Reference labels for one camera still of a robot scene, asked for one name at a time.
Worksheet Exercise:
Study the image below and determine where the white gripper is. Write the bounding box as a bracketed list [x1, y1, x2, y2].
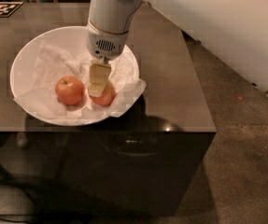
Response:
[86, 21, 128, 97]

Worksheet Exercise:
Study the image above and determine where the red apple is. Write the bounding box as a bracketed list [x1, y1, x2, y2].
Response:
[55, 76, 85, 105]
[90, 80, 117, 106]

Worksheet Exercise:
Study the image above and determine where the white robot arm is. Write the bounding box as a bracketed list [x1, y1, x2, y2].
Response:
[86, 0, 268, 97]

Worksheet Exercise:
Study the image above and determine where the white bowl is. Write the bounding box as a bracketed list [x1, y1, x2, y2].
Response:
[9, 25, 140, 127]

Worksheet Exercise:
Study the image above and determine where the white crumpled paper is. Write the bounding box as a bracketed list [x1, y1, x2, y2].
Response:
[13, 41, 148, 120]

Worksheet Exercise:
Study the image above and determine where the black white fiducial marker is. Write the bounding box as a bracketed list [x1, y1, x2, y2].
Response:
[0, 2, 23, 18]

